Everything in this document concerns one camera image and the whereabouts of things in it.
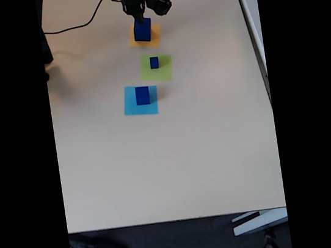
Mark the green paper square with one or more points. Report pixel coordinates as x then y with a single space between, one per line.
165 71

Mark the large blue cube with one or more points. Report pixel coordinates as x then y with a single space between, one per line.
142 33

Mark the light blue paper square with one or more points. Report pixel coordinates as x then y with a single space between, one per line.
130 107

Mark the medium blue cube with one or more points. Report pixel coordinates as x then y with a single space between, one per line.
142 96

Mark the small blue cube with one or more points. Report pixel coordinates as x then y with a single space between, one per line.
154 63

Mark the white neighbouring table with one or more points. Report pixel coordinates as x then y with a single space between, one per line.
251 19

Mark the white table foot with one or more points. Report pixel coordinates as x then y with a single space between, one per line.
259 221

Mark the orange paper square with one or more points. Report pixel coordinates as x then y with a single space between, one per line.
156 39

